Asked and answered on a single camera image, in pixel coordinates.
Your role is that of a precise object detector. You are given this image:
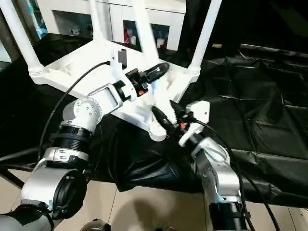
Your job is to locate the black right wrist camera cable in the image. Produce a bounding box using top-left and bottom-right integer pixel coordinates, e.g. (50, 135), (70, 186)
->
(187, 119), (281, 231)

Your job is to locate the white cabinet with glass doors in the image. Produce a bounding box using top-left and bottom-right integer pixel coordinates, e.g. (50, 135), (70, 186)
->
(36, 0), (187, 50)

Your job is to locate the black plastic mat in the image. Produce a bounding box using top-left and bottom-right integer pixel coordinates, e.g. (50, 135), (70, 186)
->
(0, 32), (308, 207)

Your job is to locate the teal plastic stool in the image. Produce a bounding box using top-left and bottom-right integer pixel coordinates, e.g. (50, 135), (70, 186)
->
(33, 21), (49, 40)

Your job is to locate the grey curtain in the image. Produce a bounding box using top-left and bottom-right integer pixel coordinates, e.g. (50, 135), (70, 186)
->
(0, 14), (20, 63)

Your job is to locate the black metal workbench leg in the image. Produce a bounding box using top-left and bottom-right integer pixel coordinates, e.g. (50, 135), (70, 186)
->
(0, 149), (41, 188)

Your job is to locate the white plastic table leg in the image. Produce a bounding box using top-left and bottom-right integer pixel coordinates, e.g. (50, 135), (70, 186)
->
(133, 0), (180, 124)
(0, 0), (46, 85)
(188, 0), (222, 82)
(89, 0), (108, 48)

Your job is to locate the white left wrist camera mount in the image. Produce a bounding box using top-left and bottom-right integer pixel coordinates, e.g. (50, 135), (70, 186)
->
(109, 48), (135, 101)

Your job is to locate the white plastic table top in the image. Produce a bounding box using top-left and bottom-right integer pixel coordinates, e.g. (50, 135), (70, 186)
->
(28, 39), (200, 142)

